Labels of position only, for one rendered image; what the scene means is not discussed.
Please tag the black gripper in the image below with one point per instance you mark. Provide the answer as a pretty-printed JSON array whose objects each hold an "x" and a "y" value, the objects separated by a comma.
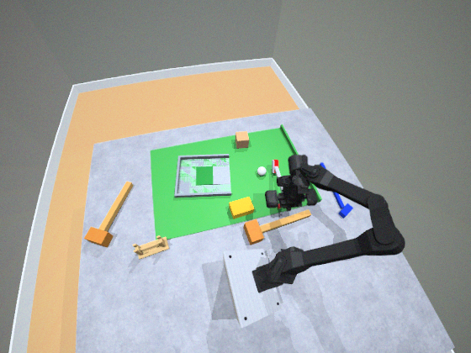
[{"x": 273, "y": 199}]

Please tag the orange mallet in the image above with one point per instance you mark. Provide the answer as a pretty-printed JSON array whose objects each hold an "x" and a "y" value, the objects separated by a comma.
[
  {"x": 101, "y": 236},
  {"x": 254, "y": 231}
]

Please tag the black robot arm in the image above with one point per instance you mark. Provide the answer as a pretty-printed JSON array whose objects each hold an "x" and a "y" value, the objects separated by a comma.
[{"x": 381, "y": 240}]

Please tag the small orange block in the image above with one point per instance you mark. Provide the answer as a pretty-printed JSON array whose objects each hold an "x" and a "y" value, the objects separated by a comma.
[{"x": 241, "y": 139}]

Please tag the blue golf putter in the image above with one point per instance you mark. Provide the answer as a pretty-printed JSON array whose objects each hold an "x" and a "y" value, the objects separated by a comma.
[{"x": 345, "y": 210}]

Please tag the green flat mat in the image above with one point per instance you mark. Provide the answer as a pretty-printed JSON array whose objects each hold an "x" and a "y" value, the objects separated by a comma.
[{"x": 183, "y": 216}]

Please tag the white golf ball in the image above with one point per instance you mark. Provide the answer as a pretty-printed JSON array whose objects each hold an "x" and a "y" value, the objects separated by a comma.
[{"x": 261, "y": 170}]

